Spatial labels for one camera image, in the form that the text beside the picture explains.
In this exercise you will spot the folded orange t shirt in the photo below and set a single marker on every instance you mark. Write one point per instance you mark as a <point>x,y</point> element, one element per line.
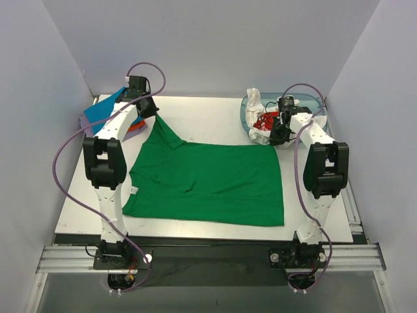
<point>137,127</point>

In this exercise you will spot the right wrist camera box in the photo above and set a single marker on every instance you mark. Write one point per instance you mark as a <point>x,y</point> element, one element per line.
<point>286,101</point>

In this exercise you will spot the aluminium frame rail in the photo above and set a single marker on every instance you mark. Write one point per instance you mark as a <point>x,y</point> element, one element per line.
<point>74,259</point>

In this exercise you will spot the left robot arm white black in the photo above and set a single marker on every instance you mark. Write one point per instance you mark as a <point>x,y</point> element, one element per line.
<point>105,164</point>

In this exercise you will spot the white t shirt red print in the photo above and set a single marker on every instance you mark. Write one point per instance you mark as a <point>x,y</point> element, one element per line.
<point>259,110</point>

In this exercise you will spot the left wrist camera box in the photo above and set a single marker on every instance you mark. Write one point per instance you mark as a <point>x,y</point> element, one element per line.
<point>129,80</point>

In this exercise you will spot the folded blue t shirt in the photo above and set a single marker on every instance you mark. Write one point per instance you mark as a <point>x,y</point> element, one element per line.
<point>101,110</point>

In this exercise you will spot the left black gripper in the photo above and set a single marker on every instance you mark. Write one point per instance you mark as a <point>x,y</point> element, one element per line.
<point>148,106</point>

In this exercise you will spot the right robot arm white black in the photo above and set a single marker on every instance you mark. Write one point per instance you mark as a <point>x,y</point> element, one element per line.
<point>321,166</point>

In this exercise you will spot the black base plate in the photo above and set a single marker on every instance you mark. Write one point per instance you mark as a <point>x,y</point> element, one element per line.
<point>209,262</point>

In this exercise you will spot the green t shirt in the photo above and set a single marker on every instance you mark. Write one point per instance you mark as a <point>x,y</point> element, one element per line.
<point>180,180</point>

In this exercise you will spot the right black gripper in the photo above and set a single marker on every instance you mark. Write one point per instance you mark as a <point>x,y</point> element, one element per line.
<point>277,131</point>

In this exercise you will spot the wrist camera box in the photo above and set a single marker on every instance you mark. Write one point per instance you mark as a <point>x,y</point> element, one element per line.
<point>129,80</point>
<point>286,101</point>

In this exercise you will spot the clear blue plastic bin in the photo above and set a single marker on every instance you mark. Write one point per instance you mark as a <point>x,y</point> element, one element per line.
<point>269,104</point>

